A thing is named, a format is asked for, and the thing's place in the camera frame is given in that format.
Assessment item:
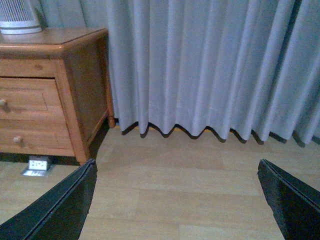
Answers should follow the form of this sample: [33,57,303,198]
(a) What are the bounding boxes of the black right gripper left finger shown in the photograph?
[0,159,98,240]

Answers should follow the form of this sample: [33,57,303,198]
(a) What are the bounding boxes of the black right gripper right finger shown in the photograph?
[257,159,320,240]

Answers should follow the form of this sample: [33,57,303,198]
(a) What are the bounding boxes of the wooden drawer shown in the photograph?
[0,77,65,123]
[0,120,75,157]

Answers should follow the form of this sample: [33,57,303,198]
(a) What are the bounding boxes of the wooden lower drawer knob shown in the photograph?
[13,136,24,145]

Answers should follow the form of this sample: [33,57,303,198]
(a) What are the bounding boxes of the wooden drawer knob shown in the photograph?
[0,99,10,112]
[13,136,24,145]

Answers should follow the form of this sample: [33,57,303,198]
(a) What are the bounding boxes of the wooden upper drawer knob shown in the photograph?
[0,99,10,112]

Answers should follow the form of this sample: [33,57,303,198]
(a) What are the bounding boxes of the white floor power socket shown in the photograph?
[22,155,53,177]

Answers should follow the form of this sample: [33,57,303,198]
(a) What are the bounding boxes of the wooden nightstand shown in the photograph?
[0,28,115,164]

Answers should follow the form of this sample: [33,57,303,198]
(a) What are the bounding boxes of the light grey curtain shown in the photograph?
[39,0,320,144]

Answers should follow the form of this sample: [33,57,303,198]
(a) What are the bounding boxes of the white cylindrical air purifier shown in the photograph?
[0,0,42,35]

